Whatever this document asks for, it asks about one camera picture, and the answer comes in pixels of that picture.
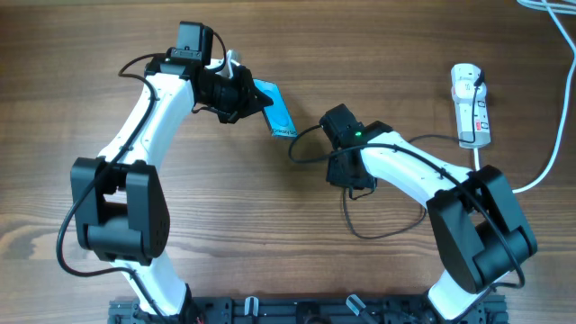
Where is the smartphone with cyan screen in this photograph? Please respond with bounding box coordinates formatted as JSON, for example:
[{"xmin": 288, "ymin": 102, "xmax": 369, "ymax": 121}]
[{"xmin": 254, "ymin": 79, "xmax": 298, "ymax": 140}]

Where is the black USB charging cable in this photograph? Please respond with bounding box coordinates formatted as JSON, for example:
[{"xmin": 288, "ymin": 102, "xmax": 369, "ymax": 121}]
[{"xmin": 341, "ymin": 70, "xmax": 486, "ymax": 240}]

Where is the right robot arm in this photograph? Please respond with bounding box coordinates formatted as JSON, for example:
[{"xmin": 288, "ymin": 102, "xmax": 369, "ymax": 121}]
[{"xmin": 319, "ymin": 104, "xmax": 537, "ymax": 322}]

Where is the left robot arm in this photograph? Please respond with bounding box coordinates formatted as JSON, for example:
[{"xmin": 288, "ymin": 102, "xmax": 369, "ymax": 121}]
[{"xmin": 64, "ymin": 22, "xmax": 284, "ymax": 323}]

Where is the white USB charger plug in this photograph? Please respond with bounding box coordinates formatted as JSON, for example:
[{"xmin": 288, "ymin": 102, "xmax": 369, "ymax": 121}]
[{"xmin": 451, "ymin": 79, "xmax": 487, "ymax": 104}]

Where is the white power strip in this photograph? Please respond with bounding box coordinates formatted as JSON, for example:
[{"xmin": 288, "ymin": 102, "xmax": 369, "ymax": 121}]
[{"xmin": 451, "ymin": 63, "xmax": 491, "ymax": 149}]

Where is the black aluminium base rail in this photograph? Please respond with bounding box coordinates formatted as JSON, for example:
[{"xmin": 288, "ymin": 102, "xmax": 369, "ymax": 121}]
[{"xmin": 107, "ymin": 294, "xmax": 509, "ymax": 324}]

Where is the white power strip cord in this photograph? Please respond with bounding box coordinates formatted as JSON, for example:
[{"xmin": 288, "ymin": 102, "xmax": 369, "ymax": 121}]
[{"xmin": 472, "ymin": 0, "xmax": 576, "ymax": 194}]

